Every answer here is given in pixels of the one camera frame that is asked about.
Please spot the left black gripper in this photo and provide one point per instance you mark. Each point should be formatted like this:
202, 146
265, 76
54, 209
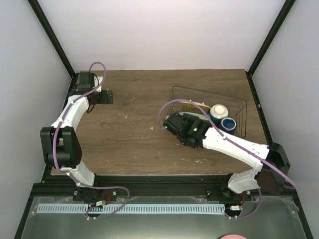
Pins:
103, 99

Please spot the woven bamboo plate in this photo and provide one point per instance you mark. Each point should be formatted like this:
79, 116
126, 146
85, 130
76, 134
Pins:
187, 106

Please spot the cream ceramic bowl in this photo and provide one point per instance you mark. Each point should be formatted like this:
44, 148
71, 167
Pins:
218, 112

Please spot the grey wire dish rack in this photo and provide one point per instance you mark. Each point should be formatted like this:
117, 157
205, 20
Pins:
237, 107

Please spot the dark blue mug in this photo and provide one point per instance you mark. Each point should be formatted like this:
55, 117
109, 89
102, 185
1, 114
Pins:
228, 125

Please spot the light blue floral plate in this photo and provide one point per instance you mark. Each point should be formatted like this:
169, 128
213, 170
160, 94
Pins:
202, 117

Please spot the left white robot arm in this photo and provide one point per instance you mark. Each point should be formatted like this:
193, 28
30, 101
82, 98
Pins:
60, 145

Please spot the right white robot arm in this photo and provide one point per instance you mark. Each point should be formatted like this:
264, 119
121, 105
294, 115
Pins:
269, 164

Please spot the light blue slotted strip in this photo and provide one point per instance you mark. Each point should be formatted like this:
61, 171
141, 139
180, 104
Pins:
205, 209

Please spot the pink round object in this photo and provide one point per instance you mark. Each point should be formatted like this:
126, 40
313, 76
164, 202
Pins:
233, 236

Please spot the left black frame post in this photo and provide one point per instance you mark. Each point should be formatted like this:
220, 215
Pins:
38, 11

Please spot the black frame post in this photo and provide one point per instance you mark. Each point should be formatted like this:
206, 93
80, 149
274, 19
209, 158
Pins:
283, 13
38, 11

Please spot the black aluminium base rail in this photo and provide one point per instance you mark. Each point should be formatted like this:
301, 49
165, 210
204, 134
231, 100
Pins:
211, 187

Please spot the right black frame post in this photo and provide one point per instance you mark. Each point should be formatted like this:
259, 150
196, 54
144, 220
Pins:
283, 13

